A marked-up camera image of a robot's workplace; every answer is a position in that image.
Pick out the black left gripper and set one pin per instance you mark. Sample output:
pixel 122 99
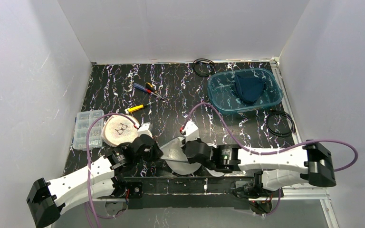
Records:
pixel 154 150

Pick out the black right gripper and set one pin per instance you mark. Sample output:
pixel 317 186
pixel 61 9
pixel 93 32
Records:
pixel 187 151

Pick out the white mesh bag blue trim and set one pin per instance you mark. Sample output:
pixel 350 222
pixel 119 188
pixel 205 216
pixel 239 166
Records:
pixel 177 161

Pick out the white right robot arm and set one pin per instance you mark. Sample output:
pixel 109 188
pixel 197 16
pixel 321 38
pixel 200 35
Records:
pixel 309 162

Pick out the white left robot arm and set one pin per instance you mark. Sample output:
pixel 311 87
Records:
pixel 48 200

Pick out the white mesh bag tan trim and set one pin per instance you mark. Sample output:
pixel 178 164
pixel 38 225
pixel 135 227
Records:
pixel 119 129

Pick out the dark blue bra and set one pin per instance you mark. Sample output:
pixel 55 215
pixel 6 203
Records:
pixel 248 88

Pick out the clear plastic screw box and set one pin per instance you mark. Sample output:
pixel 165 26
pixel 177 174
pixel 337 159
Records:
pixel 83 122

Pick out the teal plastic bin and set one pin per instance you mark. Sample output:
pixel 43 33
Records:
pixel 222 95

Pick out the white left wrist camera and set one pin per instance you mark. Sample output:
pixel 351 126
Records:
pixel 145 129

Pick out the yellow handled screwdriver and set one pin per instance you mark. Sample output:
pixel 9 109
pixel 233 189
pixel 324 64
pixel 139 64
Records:
pixel 138 107

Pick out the blue handled screwdriver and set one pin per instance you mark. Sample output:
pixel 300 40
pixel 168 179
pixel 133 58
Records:
pixel 142 88

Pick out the black orange handled screwdriver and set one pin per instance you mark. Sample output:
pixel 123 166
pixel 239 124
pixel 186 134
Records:
pixel 151 88

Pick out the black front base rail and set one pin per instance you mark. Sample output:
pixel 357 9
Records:
pixel 189 192

